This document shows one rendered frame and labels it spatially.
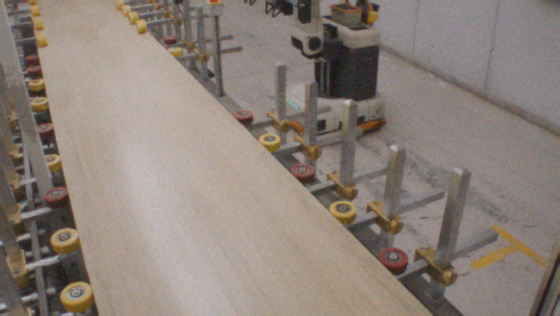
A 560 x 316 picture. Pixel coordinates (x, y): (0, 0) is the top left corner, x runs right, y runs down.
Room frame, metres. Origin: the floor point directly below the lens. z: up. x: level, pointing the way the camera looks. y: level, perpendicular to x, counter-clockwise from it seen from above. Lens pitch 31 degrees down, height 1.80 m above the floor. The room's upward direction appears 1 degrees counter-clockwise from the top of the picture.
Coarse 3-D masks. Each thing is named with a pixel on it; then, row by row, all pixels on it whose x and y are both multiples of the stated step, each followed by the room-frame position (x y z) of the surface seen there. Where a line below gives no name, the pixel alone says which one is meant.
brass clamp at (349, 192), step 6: (330, 174) 1.54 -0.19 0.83; (336, 174) 1.54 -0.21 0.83; (336, 180) 1.50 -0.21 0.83; (336, 186) 1.49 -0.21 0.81; (342, 186) 1.46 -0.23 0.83; (348, 186) 1.46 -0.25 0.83; (354, 186) 1.47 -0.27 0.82; (336, 192) 1.49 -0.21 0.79; (342, 192) 1.46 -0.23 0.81; (348, 192) 1.44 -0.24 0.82; (354, 192) 1.45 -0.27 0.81; (342, 198) 1.46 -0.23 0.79; (348, 198) 1.44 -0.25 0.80; (354, 198) 1.45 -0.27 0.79
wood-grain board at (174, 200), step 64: (64, 0) 4.38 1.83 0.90; (64, 64) 2.65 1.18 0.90; (128, 64) 2.59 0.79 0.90; (64, 128) 1.83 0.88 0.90; (128, 128) 1.81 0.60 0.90; (192, 128) 1.80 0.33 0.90; (128, 192) 1.35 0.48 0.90; (192, 192) 1.34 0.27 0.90; (256, 192) 1.34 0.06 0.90; (128, 256) 1.03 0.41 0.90; (192, 256) 1.03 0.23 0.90; (256, 256) 1.03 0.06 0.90; (320, 256) 1.02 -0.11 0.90
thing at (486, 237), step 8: (488, 232) 1.18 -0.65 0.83; (496, 232) 1.18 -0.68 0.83; (464, 240) 1.15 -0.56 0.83; (472, 240) 1.14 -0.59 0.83; (480, 240) 1.14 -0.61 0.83; (488, 240) 1.16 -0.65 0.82; (496, 240) 1.17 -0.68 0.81; (456, 248) 1.11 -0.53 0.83; (464, 248) 1.11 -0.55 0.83; (472, 248) 1.13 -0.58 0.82; (456, 256) 1.10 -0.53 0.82; (416, 264) 1.05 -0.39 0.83; (424, 264) 1.05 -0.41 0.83; (408, 272) 1.02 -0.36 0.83; (416, 272) 1.03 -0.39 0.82; (424, 272) 1.04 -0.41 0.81; (400, 280) 1.00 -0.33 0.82
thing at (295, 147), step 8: (360, 128) 1.85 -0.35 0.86; (320, 136) 1.79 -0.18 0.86; (328, 136) 1.79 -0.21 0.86; (336, 136) 1.79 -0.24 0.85; (288, 144) 1.73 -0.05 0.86; (296, 144) 1.72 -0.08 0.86; (320, 144) 1.76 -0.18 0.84; (272, 152) 1.67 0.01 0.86; (280, 152) 1.68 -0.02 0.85; (288, 152) 1.70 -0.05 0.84; (296, 152) 1.71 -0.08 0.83
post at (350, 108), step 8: (344, 104) 1.49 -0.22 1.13; (352, 104) 1.47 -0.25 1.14; (344, 112) 1.48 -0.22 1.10; (352, 112) 1.47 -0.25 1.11; (344, 120) 1.48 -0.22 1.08; (352, 120) 1.47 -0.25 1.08; (344, 128) 1.48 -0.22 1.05; (352, 128) 1.47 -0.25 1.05; (344, 136) 1.48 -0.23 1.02; (352, 136) 1.47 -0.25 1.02; (344, 144) 1.48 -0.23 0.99; (352, 144) 1.47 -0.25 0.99; (344, 152) 1.47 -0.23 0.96; (352, 152) 1.47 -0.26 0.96; (344, 160) 1.47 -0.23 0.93; (352, 160) 1.47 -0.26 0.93; (344, 168) 1.47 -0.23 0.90; (352, 168) 1.48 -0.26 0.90; (344, 176) 1.47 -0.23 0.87; (352, 176) 1.48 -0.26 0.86; (344, 184) 1.46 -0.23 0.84; (344, 200) 1.46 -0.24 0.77
